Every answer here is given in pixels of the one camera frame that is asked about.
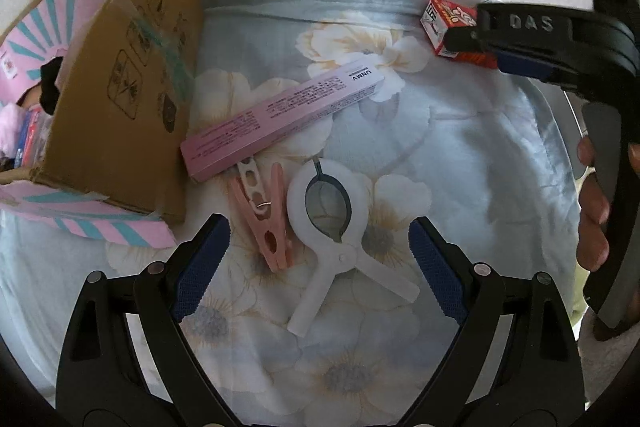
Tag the long pink box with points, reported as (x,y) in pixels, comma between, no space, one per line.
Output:
(280,117)

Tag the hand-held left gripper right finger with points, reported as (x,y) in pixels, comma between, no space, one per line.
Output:
(440,272)

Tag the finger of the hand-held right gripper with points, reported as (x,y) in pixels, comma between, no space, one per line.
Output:
(530,64)
(525,27)

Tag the large white clip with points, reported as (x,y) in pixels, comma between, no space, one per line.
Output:
(345,257)

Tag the black socks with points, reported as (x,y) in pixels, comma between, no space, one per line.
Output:
(50,92)

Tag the small red box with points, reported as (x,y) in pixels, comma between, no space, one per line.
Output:
(442,27)

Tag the pink towel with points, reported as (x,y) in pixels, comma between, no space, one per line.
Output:
(10,127)

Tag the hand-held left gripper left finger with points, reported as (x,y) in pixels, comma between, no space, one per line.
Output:
(200,272)

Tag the cardboard box with pink lining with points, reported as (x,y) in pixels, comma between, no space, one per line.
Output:
(140,82)

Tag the grey floral blanket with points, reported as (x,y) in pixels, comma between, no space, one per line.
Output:
(450,147)

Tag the blue and red packet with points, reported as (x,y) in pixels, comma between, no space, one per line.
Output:
(32,132)

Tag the pink clothespin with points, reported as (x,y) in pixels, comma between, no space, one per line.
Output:
(270,227)

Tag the person's right hand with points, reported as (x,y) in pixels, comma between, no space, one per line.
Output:
(592,217)

